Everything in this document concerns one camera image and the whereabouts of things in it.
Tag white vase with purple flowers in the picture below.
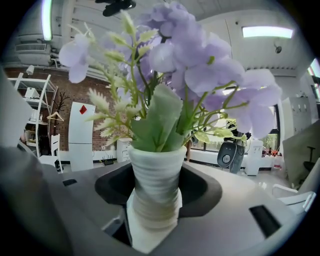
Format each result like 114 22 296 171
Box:
57 1 283 254

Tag white drawer cabinet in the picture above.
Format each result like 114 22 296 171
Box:
116 138 133 163

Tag white ladder shelf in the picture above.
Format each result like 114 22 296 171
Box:
7 72 59 159

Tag black router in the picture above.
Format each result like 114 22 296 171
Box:
99 155 117 166

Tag black coat rack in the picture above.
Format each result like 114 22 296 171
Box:
46 91 67 151

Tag grey-beige board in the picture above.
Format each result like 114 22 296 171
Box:
282 122 320 190

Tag rectangular ceiling light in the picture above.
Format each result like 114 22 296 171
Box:
40 0 54 42
241 25 294 39

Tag white slatted wooden chair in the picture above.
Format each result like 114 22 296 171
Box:
39 133 64 174

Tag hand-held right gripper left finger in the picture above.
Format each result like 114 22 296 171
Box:
1 148 137 256

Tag white refrigerator with red diamond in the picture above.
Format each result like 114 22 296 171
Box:
67 101 97 172

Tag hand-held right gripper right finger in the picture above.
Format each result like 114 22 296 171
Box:
154 161 302 256

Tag white curved-back chair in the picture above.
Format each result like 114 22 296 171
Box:
271 183 317 214

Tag black office chair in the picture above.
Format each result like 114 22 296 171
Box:
302 146 318 174

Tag grey locker cabinet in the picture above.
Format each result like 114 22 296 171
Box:
287 96 314 134

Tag wooden clothes hanger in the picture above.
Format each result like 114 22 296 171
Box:
45 111 66 123

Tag black-framed window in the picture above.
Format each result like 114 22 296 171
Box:
189 104 280 154

